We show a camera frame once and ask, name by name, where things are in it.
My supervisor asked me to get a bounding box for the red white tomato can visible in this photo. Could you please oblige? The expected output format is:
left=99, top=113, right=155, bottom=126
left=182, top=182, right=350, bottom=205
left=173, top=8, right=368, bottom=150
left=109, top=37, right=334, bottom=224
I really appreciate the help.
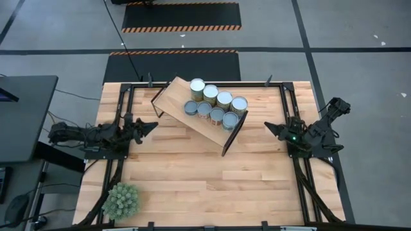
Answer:
left=209, top=107, right=226, bottom=126

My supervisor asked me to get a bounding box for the wooden shelf black frame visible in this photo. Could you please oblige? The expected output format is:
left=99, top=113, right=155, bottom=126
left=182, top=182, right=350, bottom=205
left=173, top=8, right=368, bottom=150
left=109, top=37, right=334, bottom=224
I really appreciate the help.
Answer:
left=150, top=76, right=250, bottom=157

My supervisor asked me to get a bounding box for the grey desk leg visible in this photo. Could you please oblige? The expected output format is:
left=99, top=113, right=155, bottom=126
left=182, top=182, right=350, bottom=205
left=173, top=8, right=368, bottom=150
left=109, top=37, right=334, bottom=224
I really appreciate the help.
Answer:
left=27, top=160, right=49, bottom=225

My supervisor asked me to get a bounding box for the black computer mouse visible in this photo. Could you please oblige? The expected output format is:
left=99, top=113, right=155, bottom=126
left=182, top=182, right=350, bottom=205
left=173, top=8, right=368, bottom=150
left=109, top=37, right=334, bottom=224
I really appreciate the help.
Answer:
left=3, top=194, right=30, bottom=227

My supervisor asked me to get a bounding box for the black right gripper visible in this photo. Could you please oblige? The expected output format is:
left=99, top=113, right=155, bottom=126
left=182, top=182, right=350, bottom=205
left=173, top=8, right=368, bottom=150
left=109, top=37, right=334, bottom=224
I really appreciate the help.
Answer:
left=263, top=115, right=306, bottom=147

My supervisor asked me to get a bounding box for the blue peaches can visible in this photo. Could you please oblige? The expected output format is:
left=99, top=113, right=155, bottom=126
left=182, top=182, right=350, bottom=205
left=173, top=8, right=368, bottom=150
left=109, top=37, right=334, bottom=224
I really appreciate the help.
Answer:
left=230, top=96, right=249, bottom=117

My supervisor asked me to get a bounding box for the thin black cable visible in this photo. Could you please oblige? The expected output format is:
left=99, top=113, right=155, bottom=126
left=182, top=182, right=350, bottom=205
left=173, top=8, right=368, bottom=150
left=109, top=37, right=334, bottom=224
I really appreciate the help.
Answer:
left=103, top=0, right=144, bottom=81

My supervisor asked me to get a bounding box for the dark screen device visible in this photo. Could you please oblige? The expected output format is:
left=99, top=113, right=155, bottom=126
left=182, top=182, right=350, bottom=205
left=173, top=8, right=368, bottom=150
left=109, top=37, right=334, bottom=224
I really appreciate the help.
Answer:
left=0, top=85, right=19, bottom=103

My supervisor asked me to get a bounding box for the teal white label can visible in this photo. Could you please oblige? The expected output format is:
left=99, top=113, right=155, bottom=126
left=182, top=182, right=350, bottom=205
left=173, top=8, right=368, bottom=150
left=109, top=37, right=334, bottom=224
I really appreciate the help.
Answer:
left=222, top=111, right=240, bottom=132

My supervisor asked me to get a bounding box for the dark grey desk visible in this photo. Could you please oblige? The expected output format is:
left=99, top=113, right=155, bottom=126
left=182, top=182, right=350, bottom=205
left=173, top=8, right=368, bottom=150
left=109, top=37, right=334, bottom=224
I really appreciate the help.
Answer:
left=0, top=75, right=59, bottom=164

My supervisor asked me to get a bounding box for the black mat hazard-striped edge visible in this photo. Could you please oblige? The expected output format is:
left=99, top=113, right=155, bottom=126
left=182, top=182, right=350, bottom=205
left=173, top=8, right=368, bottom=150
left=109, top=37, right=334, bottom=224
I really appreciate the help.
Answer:
left=102, top=49, right=241, bottom=83
left=121, top=1, right=242, bottom=33

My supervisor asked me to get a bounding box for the black metal table frame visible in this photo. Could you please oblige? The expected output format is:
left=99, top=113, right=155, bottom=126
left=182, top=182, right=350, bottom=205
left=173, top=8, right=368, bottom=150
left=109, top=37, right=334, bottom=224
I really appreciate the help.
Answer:
left=76, top=81, right=344, bottom=227

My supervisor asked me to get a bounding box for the peas can red label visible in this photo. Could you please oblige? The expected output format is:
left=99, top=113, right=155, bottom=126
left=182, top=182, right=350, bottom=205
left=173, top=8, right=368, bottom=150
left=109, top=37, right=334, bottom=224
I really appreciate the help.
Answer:
left=197, top=101, right=213, bottom=120

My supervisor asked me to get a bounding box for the green artificial plant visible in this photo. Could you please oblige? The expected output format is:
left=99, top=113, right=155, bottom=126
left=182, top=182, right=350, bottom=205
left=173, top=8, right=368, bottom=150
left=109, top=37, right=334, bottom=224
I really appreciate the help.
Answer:
left=101, top=182, right=141, bottom=221

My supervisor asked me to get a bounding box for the black stand base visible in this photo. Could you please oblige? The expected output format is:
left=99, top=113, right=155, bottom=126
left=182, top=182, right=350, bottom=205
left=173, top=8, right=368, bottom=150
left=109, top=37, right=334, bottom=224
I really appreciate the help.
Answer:
left=110, top=0, right=152, bottom=5

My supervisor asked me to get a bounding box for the short teal can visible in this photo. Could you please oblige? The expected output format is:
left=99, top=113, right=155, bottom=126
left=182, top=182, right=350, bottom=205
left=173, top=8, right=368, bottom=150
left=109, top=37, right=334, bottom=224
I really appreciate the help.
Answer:
left=184, top=100, right=199, bottom=116

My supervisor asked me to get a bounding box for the green oranges can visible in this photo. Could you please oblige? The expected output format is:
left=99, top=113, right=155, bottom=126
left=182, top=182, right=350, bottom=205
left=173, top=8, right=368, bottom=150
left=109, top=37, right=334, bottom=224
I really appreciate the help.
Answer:
left=189, top=78, right=206, bottom=103

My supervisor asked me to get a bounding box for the tall silver-lidded tin can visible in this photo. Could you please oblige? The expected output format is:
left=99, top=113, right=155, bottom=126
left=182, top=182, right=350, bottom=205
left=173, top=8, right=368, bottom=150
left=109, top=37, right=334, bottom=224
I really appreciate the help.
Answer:
left=202, top=83, right=220, bottom=107
left=216, top=90, right=234, bottom=112

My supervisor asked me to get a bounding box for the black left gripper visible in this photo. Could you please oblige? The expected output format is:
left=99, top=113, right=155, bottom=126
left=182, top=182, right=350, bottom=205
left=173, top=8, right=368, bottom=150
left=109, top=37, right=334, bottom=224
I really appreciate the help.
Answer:
left=123, top=112, right=159, bottom=146

